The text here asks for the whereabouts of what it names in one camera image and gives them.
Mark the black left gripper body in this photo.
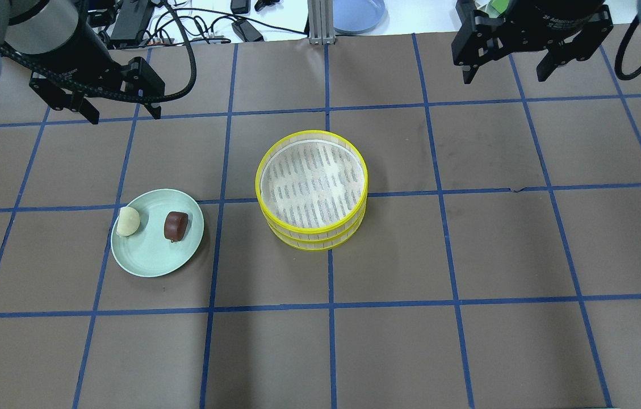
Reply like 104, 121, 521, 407
29, 26, 165, 111

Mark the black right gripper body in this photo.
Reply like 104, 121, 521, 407
451, 1, 613, 67

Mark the white bun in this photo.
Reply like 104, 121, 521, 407
114, 206, 141, 236

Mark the yellow steamer layer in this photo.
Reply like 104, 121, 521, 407
254, 130, 369, 241
266, 207, 366, 252

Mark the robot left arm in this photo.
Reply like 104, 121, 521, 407
0, 1, 165, 124

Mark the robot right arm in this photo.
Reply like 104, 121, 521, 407
451, 1, 641, 85

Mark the black power brick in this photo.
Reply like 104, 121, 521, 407
110, 1, 155, 47

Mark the brown bun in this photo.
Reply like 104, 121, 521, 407
164, 211, 190, 243

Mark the black power adapter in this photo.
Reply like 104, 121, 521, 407
231, 19, 264, 43

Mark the blue plate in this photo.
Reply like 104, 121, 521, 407
332, 1, 386, 35

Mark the light green plate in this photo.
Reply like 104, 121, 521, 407
110, 189, 204, 278

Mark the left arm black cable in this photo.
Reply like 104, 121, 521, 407
0, 0, 198, 104

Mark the aluminium frame post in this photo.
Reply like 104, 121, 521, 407
307, 0, 336, 45

